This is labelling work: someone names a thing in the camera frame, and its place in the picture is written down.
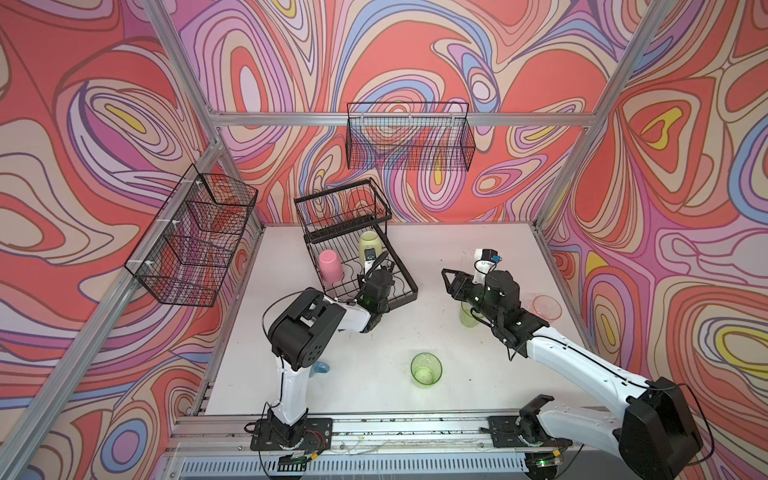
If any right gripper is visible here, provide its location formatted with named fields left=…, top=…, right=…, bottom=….
left=441, top=268, right=501, bottom=325

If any cream mug green handle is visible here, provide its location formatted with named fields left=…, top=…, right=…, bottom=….
left=358, top=230, right=383, bottom=264

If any pink plastic cup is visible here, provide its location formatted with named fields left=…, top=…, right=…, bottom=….
left=318, top=249, right=344, bottom=284

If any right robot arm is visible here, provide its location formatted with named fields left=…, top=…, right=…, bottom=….
left=441, top=269, right=704, bottom=479

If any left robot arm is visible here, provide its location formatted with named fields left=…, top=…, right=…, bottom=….
left=267, top=267, right=395, bottom=427

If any green tumbler far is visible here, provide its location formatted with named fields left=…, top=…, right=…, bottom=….
left=459, top=302, right=480, bottom=328

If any green tumbler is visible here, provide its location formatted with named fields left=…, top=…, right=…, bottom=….
left=410, top=352, right=443, bottom=387
left=459, top=302, right=480, bottom=328

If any green tumbler near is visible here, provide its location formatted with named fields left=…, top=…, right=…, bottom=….
left=410, top=352, right=443, bottom=387

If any clear pink tumbler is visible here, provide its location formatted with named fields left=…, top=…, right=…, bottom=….
left=531, top=295, right=563, bottom=322

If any black wire dish rack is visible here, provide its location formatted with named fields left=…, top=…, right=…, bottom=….
left=294, top=179, right=418, bottom=309

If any white mug blue handle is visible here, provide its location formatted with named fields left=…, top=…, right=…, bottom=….
left=310, top=361, right=330, bottom=376

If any back wall wire basket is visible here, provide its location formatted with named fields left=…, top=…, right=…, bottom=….
left=345, top=100, right=476, bottom=172

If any wall wire basket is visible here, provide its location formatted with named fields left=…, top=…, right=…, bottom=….
left=124, top=165, right=258, bottom=307
left=345, top=100, right=476, bottom=172

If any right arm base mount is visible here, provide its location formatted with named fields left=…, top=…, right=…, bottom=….
left=479, top=394, right=573, bottom=449

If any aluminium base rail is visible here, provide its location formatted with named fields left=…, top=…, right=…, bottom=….
left=161, top=410, right=655, bottom=480

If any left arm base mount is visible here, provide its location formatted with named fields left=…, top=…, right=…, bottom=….
left=244, top=417, right=333, bottom=454

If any left wall wire basket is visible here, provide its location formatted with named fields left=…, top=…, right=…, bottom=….
left=124, top=165, right=258, bottom=307

